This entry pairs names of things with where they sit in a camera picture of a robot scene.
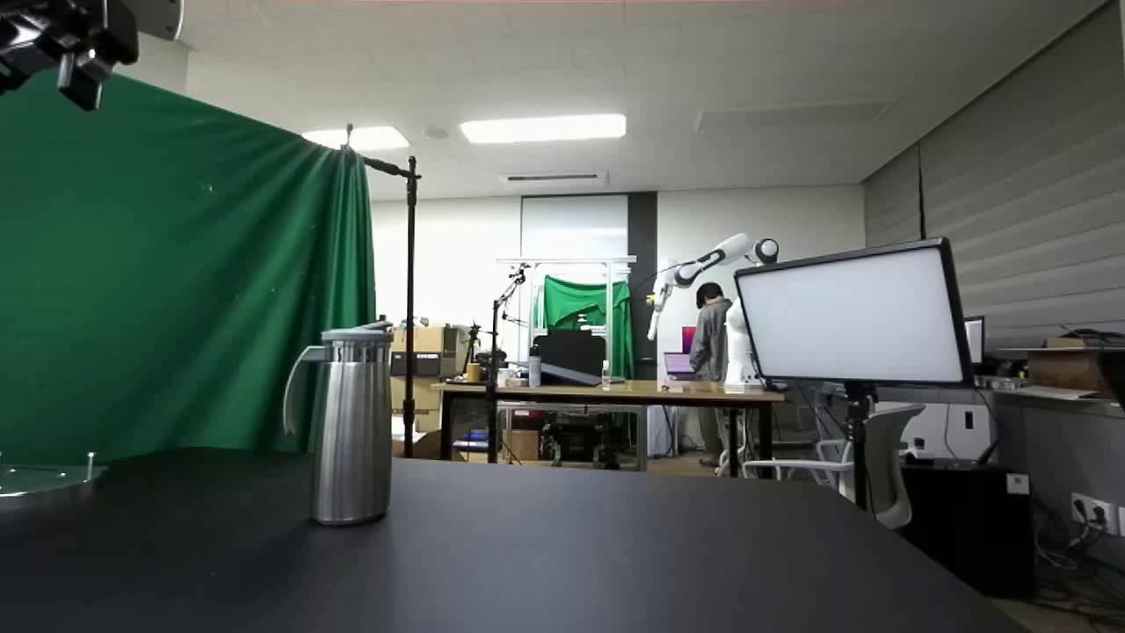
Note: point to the white office chair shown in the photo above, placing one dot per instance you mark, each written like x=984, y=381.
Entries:
x=867, y=477

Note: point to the wall power outlet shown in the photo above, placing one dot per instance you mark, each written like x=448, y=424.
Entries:
x=1095, y=513

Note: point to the small green backdrop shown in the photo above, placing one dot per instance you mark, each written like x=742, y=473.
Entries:
x=584, y=302

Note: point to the person in grey top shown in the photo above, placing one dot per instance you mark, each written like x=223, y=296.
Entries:
x=707, y=361

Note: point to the green backdrop cloth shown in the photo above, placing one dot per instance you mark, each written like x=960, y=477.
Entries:
x=163, y=260

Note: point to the black backdrop stand pole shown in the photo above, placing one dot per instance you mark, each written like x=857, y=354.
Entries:
x=408, y=177

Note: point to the black cabinet under desk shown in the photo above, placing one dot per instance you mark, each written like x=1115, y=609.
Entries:
x=974, y=525

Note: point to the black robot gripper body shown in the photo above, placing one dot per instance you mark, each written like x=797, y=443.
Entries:
x=77, y=41

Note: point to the silver metal thermos jug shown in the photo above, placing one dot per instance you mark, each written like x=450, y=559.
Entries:
x=354, y=450

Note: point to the black background monitor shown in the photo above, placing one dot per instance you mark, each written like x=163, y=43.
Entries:
x=570, y=356

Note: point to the ceiling light panel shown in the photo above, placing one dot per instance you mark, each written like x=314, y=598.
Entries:
x=546, y=126

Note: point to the wooden background table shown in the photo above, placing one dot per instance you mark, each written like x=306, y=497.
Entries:
x=614, y=396

